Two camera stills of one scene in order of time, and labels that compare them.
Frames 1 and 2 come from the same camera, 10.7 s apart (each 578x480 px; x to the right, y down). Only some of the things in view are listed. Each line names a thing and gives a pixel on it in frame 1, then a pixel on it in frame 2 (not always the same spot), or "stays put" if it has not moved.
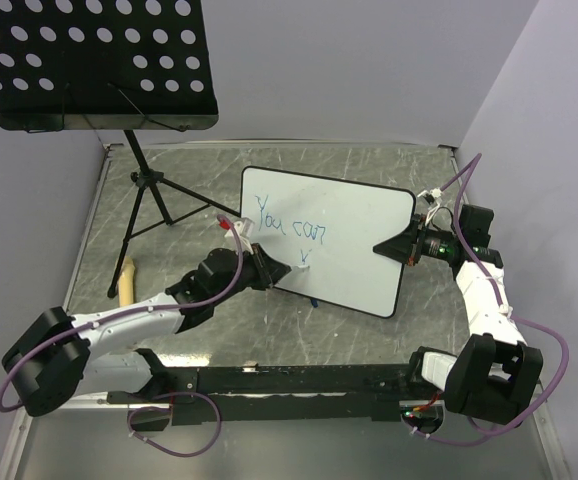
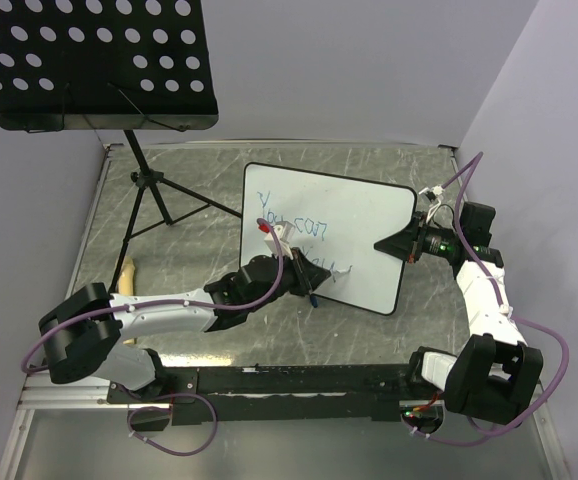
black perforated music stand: x=100 y=65 stays put
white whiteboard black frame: x=325 y=229 stays put
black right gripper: x=403 y=246 stays put
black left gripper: x=274 y=269 to x=308 y=275
